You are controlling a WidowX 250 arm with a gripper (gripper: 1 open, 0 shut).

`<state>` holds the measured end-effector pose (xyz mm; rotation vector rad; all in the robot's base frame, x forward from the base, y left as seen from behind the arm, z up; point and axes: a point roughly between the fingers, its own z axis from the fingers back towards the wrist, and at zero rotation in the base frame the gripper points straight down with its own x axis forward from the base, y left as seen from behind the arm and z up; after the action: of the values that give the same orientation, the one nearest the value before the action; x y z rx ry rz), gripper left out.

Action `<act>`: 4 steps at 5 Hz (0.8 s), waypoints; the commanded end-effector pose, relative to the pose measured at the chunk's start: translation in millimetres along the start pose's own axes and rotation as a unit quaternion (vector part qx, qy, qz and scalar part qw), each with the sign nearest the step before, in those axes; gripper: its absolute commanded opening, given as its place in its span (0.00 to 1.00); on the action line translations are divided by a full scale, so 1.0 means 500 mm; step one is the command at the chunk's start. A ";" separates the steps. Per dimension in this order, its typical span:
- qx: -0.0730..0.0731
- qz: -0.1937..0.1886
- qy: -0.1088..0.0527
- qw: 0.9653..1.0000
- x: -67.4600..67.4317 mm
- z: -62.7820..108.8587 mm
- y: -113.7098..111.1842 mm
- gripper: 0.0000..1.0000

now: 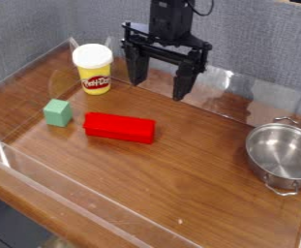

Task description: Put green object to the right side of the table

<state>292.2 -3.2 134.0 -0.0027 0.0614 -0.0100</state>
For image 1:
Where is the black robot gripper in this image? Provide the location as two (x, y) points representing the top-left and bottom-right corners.
(122, 21), (212, 101)

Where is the green foam cube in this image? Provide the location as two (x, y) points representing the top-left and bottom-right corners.
(43, 99), (72, 127)

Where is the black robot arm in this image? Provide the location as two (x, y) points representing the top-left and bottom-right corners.
(122, 0), (212, 101)

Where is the yellow Play-Doh can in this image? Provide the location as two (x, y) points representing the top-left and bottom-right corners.
(72, 44), (114, 95)

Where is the red rectangular block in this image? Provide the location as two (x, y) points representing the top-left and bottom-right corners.
(83, 112), (155, 143)

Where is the stainless steel pot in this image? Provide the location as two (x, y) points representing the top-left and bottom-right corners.
(244, 116), (301, 197)

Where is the clear acrylic table barrier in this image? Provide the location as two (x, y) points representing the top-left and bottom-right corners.
(0, 41), (301, 248)

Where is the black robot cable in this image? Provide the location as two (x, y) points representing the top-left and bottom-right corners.
(186, 0), (215, 17)

